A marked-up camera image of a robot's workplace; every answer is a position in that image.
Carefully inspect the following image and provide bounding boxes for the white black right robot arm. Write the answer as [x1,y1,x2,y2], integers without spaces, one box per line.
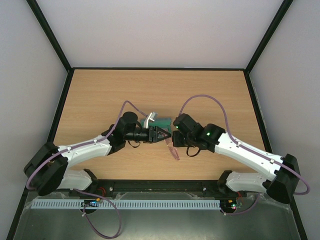
[172,113,300,204]

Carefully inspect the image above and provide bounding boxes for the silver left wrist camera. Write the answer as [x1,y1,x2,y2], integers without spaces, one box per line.
[143,112,158,129]

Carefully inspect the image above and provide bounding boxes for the black back frame rail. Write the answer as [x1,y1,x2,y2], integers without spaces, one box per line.
[72,67,245,72]

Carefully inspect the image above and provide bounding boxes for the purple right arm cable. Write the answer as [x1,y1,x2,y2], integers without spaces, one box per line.
[179,94,311,217]

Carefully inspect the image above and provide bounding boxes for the black back right frame post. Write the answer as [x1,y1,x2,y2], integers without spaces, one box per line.
[245,0,294,73]

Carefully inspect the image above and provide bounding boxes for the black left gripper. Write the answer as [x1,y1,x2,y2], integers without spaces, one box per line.
[125,126,171,144]

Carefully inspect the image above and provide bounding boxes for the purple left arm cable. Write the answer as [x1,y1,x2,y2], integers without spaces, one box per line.
[25,100,151,238]

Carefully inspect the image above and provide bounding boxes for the grey-green glasses case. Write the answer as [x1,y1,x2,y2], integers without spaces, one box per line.
[149,117,172,134]

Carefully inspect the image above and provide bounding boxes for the black frame rail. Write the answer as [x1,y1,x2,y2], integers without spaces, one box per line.
[72,67,245,72]
[83,179,254,200]
[45,68,75,145]
[244,69,309,240]

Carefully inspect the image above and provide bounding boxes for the black front frame rail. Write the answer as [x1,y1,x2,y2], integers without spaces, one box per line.
[83,179,254,200]

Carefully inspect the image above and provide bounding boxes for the grey metal front tray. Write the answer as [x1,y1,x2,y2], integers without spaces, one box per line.
[13,194,300,240]

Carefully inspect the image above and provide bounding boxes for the black left frame rail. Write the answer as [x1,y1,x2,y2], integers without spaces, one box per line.
[45,68,75,145]

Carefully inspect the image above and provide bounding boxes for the black right frame rail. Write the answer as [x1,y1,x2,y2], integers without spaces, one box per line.
[244,69,309,240]

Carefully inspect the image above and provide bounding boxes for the black frame post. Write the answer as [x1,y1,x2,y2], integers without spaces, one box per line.
[245,0,294,73]
[26,0,72,73]

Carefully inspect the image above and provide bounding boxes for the white slotted cable duct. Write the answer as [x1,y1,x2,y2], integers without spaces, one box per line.
[26,199,221,210]

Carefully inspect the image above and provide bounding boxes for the black back left frame post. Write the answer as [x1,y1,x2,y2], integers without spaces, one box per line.
[26,0,72,73]

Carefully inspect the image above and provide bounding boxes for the pink sunglasses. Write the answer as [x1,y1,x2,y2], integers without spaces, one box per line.
[161,133,180,161]

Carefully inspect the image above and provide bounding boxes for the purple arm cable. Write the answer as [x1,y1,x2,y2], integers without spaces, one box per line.
[179,94,311,217]
[25,100,151,238]

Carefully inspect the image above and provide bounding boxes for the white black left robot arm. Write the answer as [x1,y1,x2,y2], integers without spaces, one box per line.
[23,111,171,196]

